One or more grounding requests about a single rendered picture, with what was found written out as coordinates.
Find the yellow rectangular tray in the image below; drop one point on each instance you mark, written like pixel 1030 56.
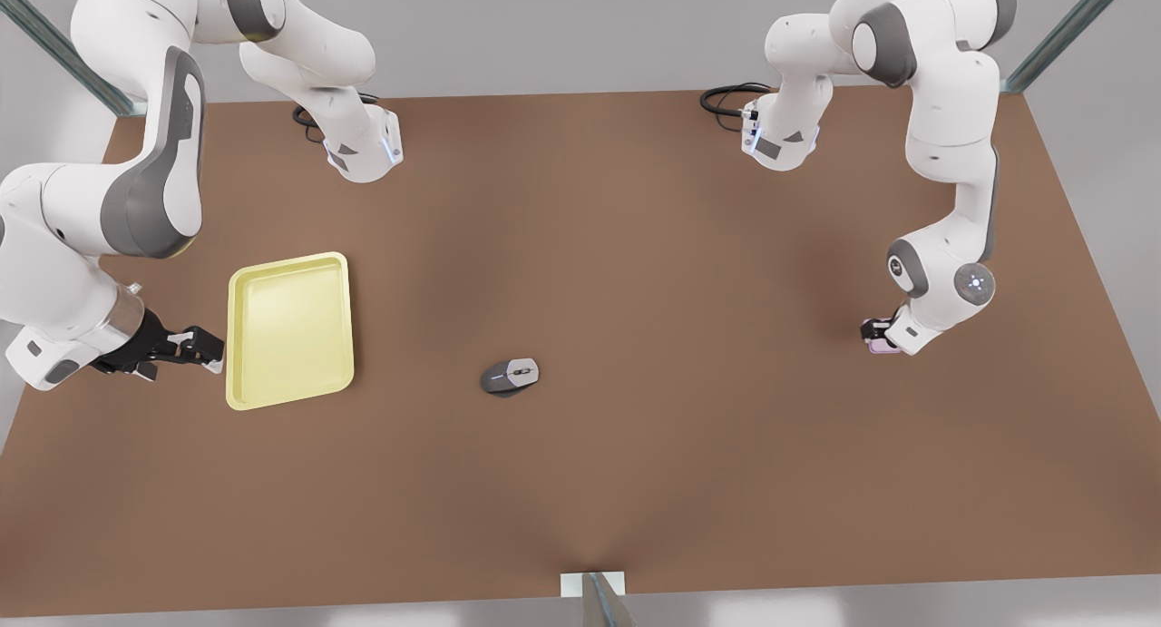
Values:
pixel 290 329

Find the grey computer mouse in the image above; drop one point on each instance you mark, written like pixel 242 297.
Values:
pixel 510 377

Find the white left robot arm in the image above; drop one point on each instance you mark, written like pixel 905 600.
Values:
pixel 948 110

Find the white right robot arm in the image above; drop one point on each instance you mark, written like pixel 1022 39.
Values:
pixel 145 191

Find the small pink object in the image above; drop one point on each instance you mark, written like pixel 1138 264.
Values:
pixel 882 347

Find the silver frame post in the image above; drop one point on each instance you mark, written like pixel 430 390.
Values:
pixel 63 51
pixel 1066 33
pixel 600 604

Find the white post foot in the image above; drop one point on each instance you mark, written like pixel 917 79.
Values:
pixel 571 584

